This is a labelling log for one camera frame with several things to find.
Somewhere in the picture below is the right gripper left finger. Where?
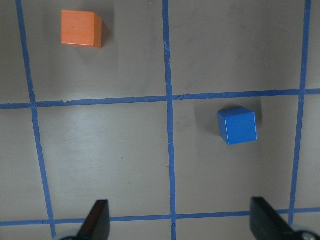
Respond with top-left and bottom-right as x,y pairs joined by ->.
75,199 -> 110,240

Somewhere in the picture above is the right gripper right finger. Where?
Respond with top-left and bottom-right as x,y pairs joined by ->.
249,197 -> 300,240

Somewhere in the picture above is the blue wooden block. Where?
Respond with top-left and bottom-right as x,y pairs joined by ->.
217,107 -> 258,145

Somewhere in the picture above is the orange wooden block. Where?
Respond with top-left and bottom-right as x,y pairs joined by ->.
61,10 -> 103,49

